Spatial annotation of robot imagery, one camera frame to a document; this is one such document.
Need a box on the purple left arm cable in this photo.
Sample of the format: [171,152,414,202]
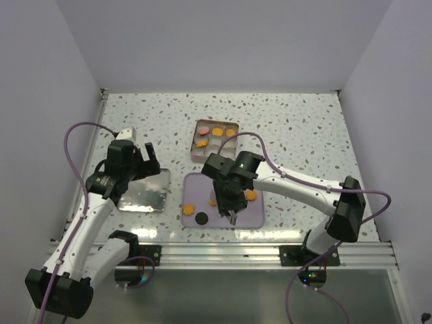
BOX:
[35,121,119,324]

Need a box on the orange flower cookie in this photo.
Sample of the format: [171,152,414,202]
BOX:
[245,190,258,201]
[225,128,236,137]
[182,204,195,216]

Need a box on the silver tin lid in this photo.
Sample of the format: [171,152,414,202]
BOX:
[117,169,171,213]

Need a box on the pink cookie tin box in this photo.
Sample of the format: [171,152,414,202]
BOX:
[190,119,240,163]

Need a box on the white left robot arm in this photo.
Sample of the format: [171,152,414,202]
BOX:
[25,139,161,319]

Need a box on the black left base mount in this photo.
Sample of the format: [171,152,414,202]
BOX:
[128,244,162,267]

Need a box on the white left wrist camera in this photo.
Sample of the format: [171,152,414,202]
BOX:
[115,127,136,142]

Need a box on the black sandwich cookie lower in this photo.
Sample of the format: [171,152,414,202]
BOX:
[195,212,209,225]

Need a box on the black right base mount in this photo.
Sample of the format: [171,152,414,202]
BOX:
[279,245,341,267]

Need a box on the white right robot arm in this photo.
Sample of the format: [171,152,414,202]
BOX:
[201,151,366,265]

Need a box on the pink round cookie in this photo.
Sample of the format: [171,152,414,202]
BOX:
[198,128,209,136]

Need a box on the round orange cookie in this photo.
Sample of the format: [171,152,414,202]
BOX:
[212,128,223,136]

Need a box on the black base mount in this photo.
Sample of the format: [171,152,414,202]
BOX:
[128,244,162,267]
[279,245,341,267]

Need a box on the lilac plastic tray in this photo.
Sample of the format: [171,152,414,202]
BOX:
[181,173,265,230]

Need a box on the aluminium front rail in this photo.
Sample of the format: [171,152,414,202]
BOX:
[50,241,394,271]

